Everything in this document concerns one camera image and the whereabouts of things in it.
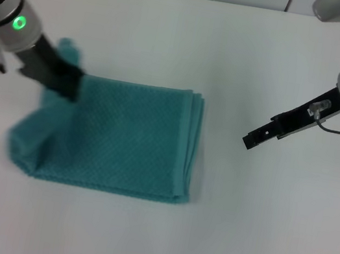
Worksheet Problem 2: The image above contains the teal waffle-weave towel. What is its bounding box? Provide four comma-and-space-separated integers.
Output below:
0, 29, 215, 208

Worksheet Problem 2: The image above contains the clear cable plug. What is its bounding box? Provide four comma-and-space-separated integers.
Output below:
305, 97, 331, 122

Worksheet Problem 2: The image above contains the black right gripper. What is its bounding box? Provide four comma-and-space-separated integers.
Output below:
241, 72, 340, 167

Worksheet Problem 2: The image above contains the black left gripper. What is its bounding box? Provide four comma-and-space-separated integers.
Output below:
9, 29, 91, 102

